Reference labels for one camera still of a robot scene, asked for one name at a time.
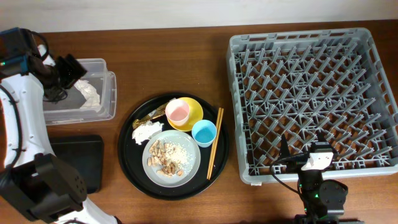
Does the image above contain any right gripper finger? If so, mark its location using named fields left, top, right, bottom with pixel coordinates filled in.
left=279, top=134, right=290, bottom=159
left=317, top=131, right=328, bottom=144

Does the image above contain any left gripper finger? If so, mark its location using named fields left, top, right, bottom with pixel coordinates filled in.
left=55, top=57, right=72, bottom=89
left=64, top=54, right=87, bottom=86

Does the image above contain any large white napkin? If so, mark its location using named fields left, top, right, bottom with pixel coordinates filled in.
left=74, top=80, right=100, bottom=109

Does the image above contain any wooden chopstick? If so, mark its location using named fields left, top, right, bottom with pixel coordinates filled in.
left=206, top=108, right=223, bottom=180
left=211, top=108, right=224, bottom=175

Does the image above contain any blue cup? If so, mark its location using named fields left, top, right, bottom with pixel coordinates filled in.
left=192, top=119, right=217, bottom=148

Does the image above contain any small white napkin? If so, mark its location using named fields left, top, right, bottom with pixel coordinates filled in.
left=132, top=121, right=164, bottom=145

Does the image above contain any gold foil wrapper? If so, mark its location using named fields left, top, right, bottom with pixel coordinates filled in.
left=132, top=102, right=169, bottom=129

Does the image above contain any yellow bowl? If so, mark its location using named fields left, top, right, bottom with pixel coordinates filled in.
left=167, top=97, right=203, bottom=132

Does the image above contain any pink cup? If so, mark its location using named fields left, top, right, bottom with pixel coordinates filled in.
left=165, top=99, right=190, bottom=126

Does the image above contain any grey plate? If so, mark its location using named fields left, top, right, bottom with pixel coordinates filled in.
left=142, top=130, right=201, bottom=188

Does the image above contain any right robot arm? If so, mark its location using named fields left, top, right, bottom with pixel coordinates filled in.
left=275, top=132, right=348, bottom=224

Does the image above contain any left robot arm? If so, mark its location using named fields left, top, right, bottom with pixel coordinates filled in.
left=1, top=27, right=118, bottom=223

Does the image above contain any clear plastic waste bin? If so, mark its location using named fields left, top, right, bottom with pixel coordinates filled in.
left=43, top=58, right=117, bottom=126

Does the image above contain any grey dishwasher rack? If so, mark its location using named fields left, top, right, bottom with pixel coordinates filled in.
left=226, top=28, right=397, bottom=185

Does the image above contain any black rectangular tray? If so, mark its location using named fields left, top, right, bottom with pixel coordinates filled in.
left=50, top=135, right=104, bottom=194

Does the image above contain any round black serving tray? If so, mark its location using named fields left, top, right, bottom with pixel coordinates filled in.
left=118, top=93, right=229, bottom=200

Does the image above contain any peanut shells and rice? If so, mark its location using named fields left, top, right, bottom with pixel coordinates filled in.
left=147, top=140, right=190, bottom=177

